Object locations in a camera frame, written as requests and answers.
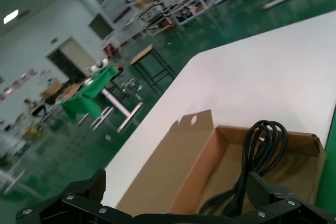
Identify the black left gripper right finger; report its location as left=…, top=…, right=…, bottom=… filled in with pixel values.
left=233, top=172, right=336, bottom=224

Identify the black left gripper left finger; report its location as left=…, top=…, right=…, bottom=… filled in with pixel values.
left=15, top=168, right=132, bottom=224

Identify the black power cable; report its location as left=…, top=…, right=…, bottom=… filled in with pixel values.
left=199, top=120, right=289, bottom=216

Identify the cardboard box with holed lid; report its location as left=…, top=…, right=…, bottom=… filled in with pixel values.
left=115, top=108, right=328, bottom=216

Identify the green table cloth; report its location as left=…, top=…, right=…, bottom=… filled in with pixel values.
left=316, top=103, right=336, bottom=206

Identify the white T-shaped table leg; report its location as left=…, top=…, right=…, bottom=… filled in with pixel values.
left=90, top=87, right=144, bottom=133

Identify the table draped with green cloth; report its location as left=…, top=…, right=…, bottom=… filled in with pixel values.
left=60, top=66, right=118, bottom=123

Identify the chrome chair base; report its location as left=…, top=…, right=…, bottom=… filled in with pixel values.
left=120, top=78, right=144, bottom=102

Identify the dark double door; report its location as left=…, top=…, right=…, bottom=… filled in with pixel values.
left=46, top=37, right=89, bottom=79

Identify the wooden top metal stand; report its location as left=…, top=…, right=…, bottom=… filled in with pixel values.
left=130, top=44, right=176, bottom=94

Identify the rectangular ceiling light panel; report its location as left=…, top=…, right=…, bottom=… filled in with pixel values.
left=3, top=8, right=19, bottom=25

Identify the dark wall window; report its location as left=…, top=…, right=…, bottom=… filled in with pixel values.
left=88, top=13, right=114, bottom=39

